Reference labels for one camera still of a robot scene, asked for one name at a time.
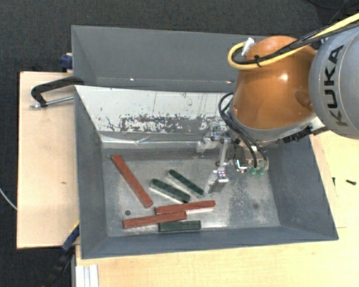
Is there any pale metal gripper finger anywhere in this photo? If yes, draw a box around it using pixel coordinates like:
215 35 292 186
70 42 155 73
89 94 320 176
208 168 229 194
196 132 221 154

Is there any dark green flat block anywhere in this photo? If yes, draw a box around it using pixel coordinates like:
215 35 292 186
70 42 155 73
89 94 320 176
149 178 192 204
166 169 205 197
157 219 202 233

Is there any red-brown flat block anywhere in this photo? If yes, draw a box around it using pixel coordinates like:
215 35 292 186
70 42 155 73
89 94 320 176
111 154 154 209
154 200 217 216
122 210 188 230

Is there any grey metal bin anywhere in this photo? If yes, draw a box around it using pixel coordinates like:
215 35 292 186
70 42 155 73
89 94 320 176
71 25 339 260

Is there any pale wood flat board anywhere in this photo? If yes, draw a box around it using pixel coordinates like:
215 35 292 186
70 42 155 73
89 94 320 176
16 71 80 249

